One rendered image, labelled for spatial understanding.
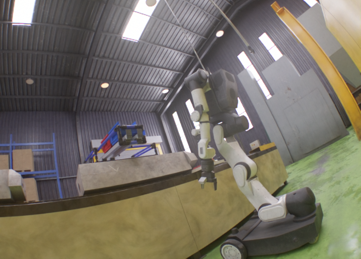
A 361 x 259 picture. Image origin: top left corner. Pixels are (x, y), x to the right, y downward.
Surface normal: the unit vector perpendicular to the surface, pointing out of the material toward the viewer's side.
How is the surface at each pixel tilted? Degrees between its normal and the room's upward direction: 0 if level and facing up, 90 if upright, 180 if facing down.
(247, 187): 115
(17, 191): 149
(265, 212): 90
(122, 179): 80
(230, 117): 90
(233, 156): 90
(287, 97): 90
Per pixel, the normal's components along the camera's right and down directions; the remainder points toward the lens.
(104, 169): 0.52, -0.61
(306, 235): -0.50, -0.15
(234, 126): -0.60, 0.38
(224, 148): -0.45, 0.28
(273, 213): -0.74, 0.01
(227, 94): 0.73, -0.06
